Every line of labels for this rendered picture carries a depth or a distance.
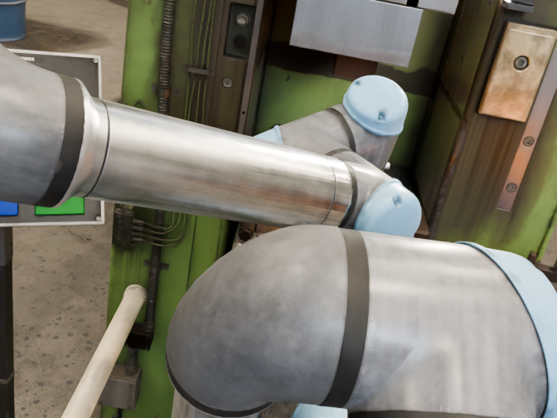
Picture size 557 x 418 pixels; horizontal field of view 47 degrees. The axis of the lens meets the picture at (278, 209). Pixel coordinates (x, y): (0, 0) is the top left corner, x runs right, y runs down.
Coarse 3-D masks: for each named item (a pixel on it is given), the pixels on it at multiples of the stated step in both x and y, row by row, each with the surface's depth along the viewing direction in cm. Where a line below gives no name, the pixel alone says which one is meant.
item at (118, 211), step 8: (120, 208) 137; (128, 208) 137; (120, 216) 135; (128, 216) 135; (120, 224) 136; (128, 224) 136; (136, 224) 137; (120, 232) 137; (128, 232) 137; (136, 232) 138; (112, 240) 138; (120, 240) 138; (128, 240) 138; (136, 240) 138; (120, 248) 142; (128, 248) 142
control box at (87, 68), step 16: (48, 64) 103; (64, 64) 104; (80, 64) 105; (96, 64) 106; (80, 80) 105; (96, 80) 106; (96, 96) 106; (32, 208) 102; (96, 208) 106; (0, 224) 100; (16, 224) 101; (32, 224) 102; (48, 224) 103; (64, 224) 104; (80, 224) 105; (96, 224) 106
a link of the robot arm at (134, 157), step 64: (0, 64) 42; (0, 128) 40; (64, 128) 42; (128, 128) 47; (192, 128) 51; (0, 192) 43; (64, 192) 44; (128, 192) 48; (192, 192) 50; (256, 192) 54; (320, 192) 58; (384, 192) 61
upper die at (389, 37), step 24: (312, 0) 103; (336, 0) 102; (360, 0) 102; (408, 0) 109; (312, 24) 104; (336, 24) 104; (360, 24) 104; (384, 24) 104; (408, 24) 103; (312, 48) 106; (336, 48) 106; (360, 48) 105; (384, 48) 105; (408, 48) 105
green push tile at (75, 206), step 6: (72, 198) 104; (78, 198) 104; (84, 198) 105; (66, 204) 103; (72, 204) 104; (78, 204) 104; (84, 204) 104; (36, 210) 102; (42, 210) 102; (48, 210) 102; (54, 210) 103; (60, 210) 103; (66, 210) 103; (72, 210) 104; (78, 210) 104; (84, 210) 104
